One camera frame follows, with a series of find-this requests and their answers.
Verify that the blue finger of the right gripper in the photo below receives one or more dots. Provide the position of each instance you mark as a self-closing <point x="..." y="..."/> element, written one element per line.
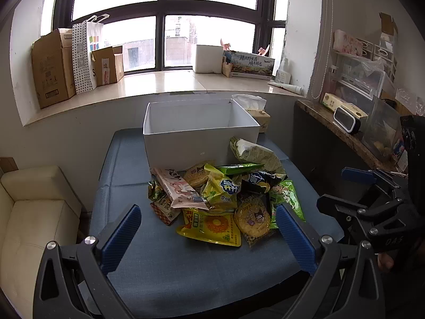
<point x="358" y="175"/>

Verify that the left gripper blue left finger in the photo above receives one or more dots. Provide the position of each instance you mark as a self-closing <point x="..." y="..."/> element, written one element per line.
<point x="116" y="237"/>

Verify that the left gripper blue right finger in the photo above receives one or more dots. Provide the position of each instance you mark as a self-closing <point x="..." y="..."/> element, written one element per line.
<point x="301" y="238"/>

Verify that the bright green snack bag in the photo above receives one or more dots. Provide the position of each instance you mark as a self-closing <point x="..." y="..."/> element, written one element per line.
<point x="284" y="192"/>

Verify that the Kuromi Lay's chips bag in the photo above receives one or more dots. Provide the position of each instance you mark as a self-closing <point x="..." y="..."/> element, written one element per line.
<point x="253" y="220"/>

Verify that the black yellow chip bag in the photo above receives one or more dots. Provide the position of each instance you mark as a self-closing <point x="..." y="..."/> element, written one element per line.
<point x="258" y="183"/>

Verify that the yellow sunflower seed bag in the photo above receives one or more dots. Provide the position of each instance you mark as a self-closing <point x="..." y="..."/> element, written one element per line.
<point x="213" y="228"/>

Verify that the pink snack packet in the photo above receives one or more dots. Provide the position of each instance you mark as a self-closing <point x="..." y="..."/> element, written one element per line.
<point x="180" y="193"/>

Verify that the yellow-green pea snack bag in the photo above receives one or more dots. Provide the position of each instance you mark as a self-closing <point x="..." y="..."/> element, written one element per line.
<point x="220" y="191"/>

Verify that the dark green narrow snack bag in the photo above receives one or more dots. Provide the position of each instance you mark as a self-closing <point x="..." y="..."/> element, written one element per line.
<point x="241" y="168"/>

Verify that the pale green chip bag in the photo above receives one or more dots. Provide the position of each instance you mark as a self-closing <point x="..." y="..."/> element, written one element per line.
<point x="249" y="152"/>

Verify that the green garlic pea bag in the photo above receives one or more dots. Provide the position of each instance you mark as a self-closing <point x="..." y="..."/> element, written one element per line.
<point x="155" y="191"/>

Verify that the person's right hand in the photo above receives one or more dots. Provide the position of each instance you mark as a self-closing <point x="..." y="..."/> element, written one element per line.
<point x="385" y="262"/>

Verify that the clear acrylic box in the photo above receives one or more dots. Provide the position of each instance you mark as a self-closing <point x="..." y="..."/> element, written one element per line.
<point x="383" y="131"/>

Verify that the dark wooden side table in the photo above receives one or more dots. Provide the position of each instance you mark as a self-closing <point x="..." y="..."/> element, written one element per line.
<point x="321" y="150"/>

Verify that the white digital clock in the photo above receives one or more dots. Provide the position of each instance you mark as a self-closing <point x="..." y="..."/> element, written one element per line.
<point x="346" y="120"/>

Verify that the rice cake snack packet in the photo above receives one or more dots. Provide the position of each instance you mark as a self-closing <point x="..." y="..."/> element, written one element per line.
<point x="164" y="211"/>

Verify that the beige tissue box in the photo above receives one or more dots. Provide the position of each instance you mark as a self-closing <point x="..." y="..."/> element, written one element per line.
<point x="332" y="102"/>

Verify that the cream leather sofa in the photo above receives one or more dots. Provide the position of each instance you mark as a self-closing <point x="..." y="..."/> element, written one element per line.
<point x="37" y="206"/>

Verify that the clear plastic drawer organizer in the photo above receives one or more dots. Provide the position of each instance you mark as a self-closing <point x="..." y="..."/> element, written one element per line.
<point x="359" y="80"/>

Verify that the white tube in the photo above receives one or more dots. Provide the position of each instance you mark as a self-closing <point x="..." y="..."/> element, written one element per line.
<point x="289" y="87"/>

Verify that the white storage box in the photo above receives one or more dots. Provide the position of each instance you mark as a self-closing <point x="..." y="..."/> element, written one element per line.
<point x="180" y="134"/>

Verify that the white lotion bottle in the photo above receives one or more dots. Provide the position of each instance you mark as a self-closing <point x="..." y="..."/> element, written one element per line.
<point x="283" y="74"/>

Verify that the tissue pack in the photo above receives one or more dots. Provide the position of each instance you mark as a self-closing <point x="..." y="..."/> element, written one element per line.
<point x="255" y="106"/>

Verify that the printed landscape carton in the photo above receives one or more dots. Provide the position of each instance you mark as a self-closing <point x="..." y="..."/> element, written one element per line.
<point x="249" y="65"/>

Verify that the small open cardboard box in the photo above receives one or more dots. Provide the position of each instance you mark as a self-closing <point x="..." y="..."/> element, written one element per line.
<point x="108" y="65"/>

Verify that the white foam box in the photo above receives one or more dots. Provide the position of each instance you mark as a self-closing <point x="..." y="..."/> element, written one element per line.
<point x="207" y="59"/>

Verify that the large cardboard box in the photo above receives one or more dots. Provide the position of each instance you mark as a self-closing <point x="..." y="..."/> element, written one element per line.
<point x="52" y="67"/>

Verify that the dotted white paper bag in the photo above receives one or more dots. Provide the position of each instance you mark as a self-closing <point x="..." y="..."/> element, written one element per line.
<point x="86" y="38"/>

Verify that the black window frame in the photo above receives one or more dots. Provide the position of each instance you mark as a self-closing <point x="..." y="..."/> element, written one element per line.
<point x="159" y="35"/>

